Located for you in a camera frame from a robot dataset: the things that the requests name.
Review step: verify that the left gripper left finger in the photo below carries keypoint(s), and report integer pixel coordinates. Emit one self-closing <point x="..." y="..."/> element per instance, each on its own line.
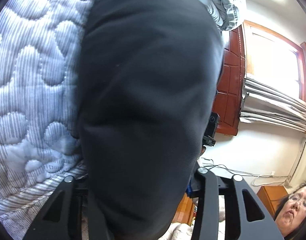
<point x="61" y="215"/>

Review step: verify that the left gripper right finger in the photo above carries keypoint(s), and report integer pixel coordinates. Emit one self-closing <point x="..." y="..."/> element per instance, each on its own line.
<point x="245" y="215"/>

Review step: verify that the black pants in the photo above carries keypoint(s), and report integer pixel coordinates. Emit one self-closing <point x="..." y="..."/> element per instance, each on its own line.
<point x="147" y="81"/>

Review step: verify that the wooden nightstand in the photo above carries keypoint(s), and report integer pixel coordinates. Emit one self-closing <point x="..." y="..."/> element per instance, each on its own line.
<point x="271" y="197"/>

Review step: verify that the dark wooden headboard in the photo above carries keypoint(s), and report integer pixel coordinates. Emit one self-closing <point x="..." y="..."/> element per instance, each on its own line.
<point x="227" y="103"/>

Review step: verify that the person's head with glasses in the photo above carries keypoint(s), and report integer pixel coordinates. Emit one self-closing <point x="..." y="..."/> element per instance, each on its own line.
<point x="290" y="216"/>

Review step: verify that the grey curtain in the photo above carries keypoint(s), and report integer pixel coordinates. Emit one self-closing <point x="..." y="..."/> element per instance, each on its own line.
<point x="264" y="104"/>

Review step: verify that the wooden framed window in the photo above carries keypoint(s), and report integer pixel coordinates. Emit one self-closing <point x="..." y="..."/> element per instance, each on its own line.
<point x="274" y="60"/>

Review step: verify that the grey quilted bedspread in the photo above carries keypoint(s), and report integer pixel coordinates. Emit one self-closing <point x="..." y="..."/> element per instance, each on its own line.
<point x="40" y="43"/>

